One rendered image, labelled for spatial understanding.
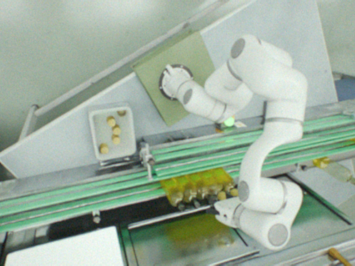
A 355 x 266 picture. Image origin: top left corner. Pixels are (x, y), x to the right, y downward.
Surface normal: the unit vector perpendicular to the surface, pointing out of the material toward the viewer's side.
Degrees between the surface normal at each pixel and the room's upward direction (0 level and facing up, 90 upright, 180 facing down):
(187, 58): 2
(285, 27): 0
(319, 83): 0
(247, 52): 82
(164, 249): 90
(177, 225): 90
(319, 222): 90
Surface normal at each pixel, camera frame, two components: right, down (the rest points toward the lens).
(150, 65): 0.30, 0.40
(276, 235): 0.28, 0.04
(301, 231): -0.05, -0.91
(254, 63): -0.76, -0.28
